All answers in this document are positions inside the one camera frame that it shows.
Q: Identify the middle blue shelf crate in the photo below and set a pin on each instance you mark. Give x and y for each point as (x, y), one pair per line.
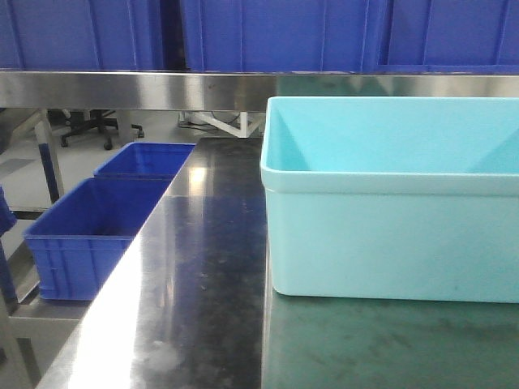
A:
(280, 36)

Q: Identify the light cyan plastic bin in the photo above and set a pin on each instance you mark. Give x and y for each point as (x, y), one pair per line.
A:
(393, 197)

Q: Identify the black office chair base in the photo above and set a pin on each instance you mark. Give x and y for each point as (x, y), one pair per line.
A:
(99, 119)

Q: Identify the left blue shelf crate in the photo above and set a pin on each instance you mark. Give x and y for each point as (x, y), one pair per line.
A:
(81, 36)

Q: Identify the near blue floor crate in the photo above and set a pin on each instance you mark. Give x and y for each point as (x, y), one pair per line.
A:
(77, 242)

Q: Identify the right blue shelf crate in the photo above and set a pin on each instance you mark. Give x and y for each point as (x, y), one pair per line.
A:
(478, 37)

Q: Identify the white metal frame bracket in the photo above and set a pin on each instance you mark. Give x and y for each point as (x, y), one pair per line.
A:
(238, 124)

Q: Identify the blue floor crate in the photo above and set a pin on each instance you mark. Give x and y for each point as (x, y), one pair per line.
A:
(77, 242)
(143, 160)

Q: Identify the far blue floor crate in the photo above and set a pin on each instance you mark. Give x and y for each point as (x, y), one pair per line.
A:
(143, 160)

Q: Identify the blue shelf crate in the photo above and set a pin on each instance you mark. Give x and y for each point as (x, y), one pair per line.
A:
(280, 36)
(478, 37)
(81, 36)

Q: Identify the stainless steel shelf rail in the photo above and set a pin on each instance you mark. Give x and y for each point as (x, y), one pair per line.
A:
(225, 91)

